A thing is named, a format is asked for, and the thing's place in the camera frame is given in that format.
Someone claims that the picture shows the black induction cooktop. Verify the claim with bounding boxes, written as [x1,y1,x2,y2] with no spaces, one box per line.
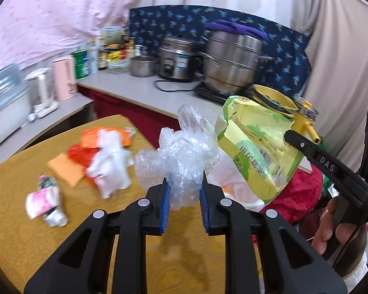
[193,83,229,106]

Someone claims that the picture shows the right human hand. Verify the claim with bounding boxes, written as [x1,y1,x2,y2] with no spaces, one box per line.
[311,197,367,278]

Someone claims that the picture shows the navy patterned backsplash cloth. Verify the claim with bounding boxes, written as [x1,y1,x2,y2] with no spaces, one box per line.
[129,5,310,97]

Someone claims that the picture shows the large stacked steel steamer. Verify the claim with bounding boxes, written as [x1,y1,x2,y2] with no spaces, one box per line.
[201,31,274,96]

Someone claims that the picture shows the grey lidded white dish box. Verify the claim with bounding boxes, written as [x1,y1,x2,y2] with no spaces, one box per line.
[0,64,32,144]

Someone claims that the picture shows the pink white small wrapper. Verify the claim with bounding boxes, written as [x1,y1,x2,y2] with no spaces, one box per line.
[25,174,68,227]

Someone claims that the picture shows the black power cable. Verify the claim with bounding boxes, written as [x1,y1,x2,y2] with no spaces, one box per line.
[153,79,202,93]

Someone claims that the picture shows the green tin can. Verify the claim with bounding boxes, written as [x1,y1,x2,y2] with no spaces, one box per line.
[71,49,90,80]

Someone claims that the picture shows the white paper towel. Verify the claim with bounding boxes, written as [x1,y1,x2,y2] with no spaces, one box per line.
[86,129,133,199]

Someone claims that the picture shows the pink electric kettle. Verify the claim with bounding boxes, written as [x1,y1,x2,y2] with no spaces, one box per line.
[52,55,77,101]

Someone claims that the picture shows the purple cloth on steamer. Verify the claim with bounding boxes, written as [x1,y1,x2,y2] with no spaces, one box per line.
[204,19,268,41]

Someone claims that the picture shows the dark soy sauce bottle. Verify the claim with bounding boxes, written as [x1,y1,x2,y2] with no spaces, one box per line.
[98,37,107,70]

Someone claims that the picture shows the beige curtain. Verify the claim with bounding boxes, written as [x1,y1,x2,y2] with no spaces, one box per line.
[291,0,368,171]

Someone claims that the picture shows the stacked yellow blue bowls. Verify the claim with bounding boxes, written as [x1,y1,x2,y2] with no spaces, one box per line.
[249,84,298,118]

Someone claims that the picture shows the red counter skirt cloth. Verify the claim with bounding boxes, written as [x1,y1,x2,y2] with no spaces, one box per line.
[78,86,180,148]

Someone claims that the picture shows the silver rice cooker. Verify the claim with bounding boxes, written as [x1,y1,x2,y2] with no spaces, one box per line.
[158,35,201,82]

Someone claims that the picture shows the orange square sponge cloth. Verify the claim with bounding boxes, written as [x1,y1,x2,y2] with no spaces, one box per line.
[47,153,84,188]

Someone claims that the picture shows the small steel pot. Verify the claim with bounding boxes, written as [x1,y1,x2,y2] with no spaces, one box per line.
[130,56,158,78]

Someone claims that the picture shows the pink dotted curtain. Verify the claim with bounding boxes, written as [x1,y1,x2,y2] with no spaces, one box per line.
[0,0,137,69]

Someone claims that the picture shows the white bin liner trash can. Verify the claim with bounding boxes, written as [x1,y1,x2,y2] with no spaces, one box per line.
[207,149,265,212]

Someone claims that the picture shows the orange plastic wrapper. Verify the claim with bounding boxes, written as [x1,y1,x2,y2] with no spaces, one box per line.
[67,127,131,172]

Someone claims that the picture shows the yellow green snack bag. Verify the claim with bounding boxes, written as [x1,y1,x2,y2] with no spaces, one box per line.
[215,96,303,204]

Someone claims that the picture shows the white clear electric kettle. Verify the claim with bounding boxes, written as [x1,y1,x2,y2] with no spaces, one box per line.
[24,68,59,119]

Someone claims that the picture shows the white cylindrical bottle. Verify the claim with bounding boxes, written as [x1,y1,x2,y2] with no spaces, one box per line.
[88,39,99,74]

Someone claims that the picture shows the clear plastic bag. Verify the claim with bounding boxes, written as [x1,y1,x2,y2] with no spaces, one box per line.
[134,104,220,210]

